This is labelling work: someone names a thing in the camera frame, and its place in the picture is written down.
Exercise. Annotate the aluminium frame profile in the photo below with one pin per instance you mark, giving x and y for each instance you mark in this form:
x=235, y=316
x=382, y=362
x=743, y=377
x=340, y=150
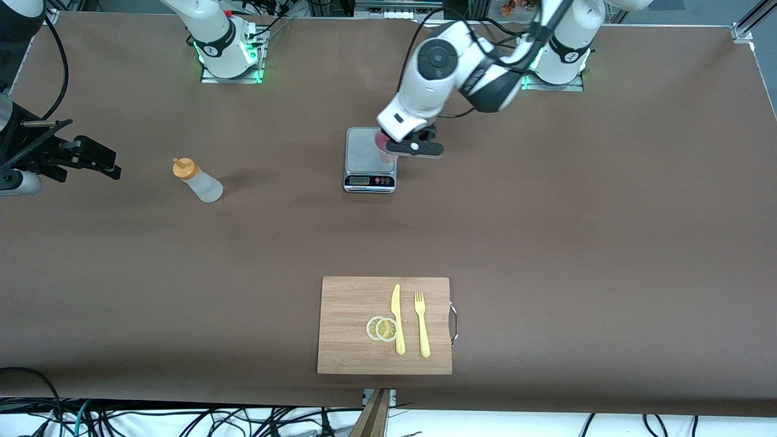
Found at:
x=743, y=30

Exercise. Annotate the lemon slice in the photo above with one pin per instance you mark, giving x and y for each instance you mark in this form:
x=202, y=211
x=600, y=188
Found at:
x=371, y=329
x=386, y=329

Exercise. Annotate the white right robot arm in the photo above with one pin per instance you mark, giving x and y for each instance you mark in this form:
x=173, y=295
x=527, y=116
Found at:
x=212, y=36

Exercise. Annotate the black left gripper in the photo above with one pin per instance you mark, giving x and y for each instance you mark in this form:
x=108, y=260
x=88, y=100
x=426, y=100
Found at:
x=427, y=132

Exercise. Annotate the translucent sauce bottle orange cap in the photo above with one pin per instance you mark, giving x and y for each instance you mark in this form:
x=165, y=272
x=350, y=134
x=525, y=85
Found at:
x=203, y=187

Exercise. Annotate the yellow plastic knife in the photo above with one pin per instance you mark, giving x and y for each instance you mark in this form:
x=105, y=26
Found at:
x=397, y=309

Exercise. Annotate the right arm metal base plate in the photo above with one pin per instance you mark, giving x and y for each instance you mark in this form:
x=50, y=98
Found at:
x=230, y=79

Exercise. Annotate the brown camera mount post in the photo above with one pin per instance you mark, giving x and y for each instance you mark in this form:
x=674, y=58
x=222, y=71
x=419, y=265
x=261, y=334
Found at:
x=375, y=419

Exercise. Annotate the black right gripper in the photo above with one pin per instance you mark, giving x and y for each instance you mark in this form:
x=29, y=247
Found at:
x=31, y=151

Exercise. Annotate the yellow plastic fork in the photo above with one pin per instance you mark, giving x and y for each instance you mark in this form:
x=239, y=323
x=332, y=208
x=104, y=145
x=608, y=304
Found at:
x=424, y=340

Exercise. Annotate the brown table cover sheet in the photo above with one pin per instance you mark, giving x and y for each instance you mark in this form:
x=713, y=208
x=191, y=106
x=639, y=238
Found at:
x=182, y=273

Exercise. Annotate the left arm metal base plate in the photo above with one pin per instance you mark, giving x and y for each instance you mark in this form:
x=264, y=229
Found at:
x=570, y=87

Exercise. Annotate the pink plastic cup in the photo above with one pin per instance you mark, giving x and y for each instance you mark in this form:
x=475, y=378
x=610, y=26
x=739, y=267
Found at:
x=385, y=155

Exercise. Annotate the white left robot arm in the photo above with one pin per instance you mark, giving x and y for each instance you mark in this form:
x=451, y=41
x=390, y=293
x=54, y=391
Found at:
x=437, y=60

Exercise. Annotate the wooden cutting board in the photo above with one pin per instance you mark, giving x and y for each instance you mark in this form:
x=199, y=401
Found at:
x=346, y=340

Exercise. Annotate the grey power strip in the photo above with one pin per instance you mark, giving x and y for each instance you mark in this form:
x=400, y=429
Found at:
x=394, y=13

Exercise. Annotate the silver digital kitchen scale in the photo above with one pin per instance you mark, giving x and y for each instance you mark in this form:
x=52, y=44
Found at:
x=364, y=152

